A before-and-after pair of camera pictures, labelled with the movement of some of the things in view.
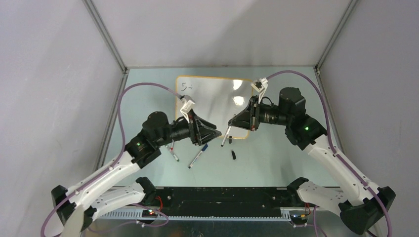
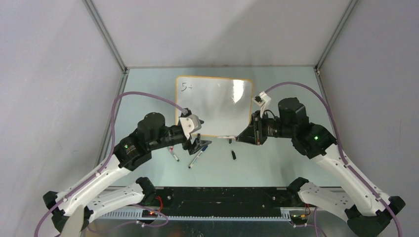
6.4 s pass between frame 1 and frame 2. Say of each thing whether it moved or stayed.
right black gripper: moved
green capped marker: stayed
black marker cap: stayed
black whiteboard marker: moved
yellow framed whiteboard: stayed
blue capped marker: stayed
